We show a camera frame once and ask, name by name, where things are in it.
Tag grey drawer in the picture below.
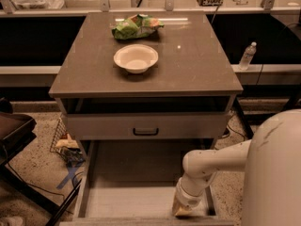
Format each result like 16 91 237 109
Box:
62 113 230 140
59 139 234 226

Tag white paper bowl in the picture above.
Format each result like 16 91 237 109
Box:
114 44 158 74

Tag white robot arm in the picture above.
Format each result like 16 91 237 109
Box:
172 109 301 226

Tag green chip bag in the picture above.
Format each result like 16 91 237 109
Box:
112 14 165 40

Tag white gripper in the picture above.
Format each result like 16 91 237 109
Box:
172 176 203 217

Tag black floor cable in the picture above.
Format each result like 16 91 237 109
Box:
3 169 83 202

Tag grey drawer cabinet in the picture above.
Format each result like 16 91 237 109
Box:
48 10 244 149

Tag clear plastic water bottle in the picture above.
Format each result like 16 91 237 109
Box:
239 41 257 71

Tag wire basket with items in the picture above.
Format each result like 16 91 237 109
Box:
50 119 85 163

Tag black stand leg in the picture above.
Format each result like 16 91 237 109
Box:
233 99 254 139

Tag dark chair at left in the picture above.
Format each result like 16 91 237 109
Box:
0 97 80 226

